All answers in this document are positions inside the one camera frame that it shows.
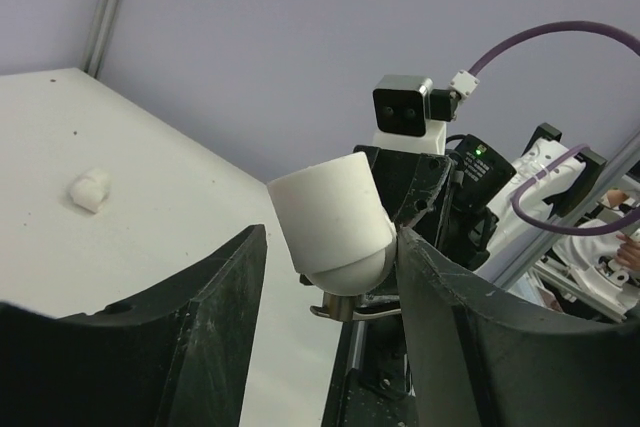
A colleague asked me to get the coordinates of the white pipe elbow fitting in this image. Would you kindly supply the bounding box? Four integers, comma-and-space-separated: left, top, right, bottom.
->
267, 152, 396, 297

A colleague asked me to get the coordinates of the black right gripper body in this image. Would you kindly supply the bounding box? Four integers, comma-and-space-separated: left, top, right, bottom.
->
353, 145, 455, 247

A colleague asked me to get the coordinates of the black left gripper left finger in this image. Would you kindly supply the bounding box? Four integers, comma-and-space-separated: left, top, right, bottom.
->
1, 224, 267, 426

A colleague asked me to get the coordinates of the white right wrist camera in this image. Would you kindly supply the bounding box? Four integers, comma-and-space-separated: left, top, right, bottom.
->
372, 74, 461, 155

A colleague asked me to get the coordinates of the far white pipe elbow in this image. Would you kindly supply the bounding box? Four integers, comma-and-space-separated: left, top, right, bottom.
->
68, 168, 112, 214

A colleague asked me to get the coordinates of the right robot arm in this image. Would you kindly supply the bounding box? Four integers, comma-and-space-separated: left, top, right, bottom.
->
359, 123, 607, 270

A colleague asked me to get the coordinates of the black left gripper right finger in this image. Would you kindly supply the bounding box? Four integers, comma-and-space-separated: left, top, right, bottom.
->
397, 229, 639, 426

